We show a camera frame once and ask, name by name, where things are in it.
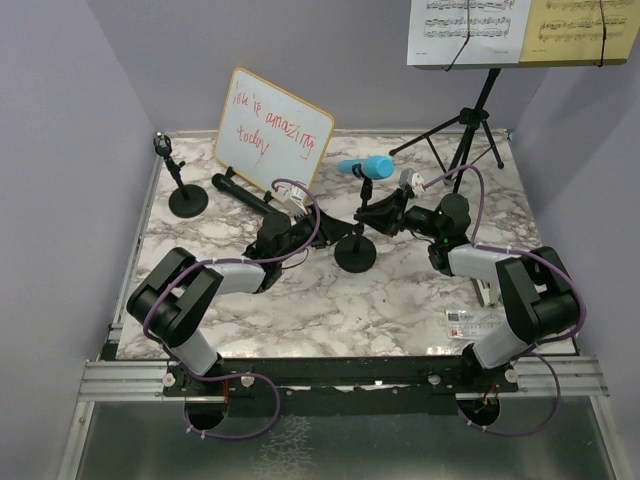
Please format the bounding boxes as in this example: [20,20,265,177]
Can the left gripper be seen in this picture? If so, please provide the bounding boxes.
[277,203,354,264]

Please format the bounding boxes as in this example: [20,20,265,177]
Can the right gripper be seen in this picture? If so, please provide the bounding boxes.
[356,188,444,240]

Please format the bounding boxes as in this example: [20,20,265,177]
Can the black microphone stand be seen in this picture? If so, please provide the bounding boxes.
[334,163,377,274]
[153,132,209,219]

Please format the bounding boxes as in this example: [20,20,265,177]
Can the blue-headed microphone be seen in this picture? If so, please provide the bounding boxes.
[337,155,395,180]

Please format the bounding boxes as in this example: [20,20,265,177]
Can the black microphone orange tip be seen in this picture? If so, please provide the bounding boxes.
[211,173,277,216]

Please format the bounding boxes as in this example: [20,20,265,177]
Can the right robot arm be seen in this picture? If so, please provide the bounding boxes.
[355,189,586,391]

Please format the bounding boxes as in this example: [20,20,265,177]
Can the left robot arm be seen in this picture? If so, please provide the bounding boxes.
[126,212,355,395]

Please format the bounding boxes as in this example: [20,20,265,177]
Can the black tripod music stand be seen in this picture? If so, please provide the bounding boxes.
[389,68,505,193]

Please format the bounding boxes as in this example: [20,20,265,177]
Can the yellow-framed whiteboard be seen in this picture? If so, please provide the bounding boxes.
[213,67,335,202]

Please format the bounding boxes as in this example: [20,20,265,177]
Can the grey stapler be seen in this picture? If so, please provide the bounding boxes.
[472,279,501,307]

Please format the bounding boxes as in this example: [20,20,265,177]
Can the clear ruler set packet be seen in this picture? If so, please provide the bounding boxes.
[445,308,506,340]

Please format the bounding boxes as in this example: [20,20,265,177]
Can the white sheet music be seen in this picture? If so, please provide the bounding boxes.
[406,0,531,70]

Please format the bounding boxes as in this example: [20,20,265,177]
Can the yellow sheet music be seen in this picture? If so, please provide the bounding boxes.
[519,0,639,66]

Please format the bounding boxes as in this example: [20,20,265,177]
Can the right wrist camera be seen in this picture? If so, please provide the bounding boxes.
[398,168,425,199]

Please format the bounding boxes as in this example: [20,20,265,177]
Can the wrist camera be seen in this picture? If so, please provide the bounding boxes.
[398,168,425,199]
[272,180,308,217]

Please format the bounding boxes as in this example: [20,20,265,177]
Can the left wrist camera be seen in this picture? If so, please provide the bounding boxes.
[272,180,308,217]

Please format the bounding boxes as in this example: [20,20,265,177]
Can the black mounting rail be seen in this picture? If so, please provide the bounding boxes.
[163,355,519,417]

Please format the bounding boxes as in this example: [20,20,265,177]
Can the aluminium frame rail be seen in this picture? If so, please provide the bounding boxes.
[77,356,610,402]

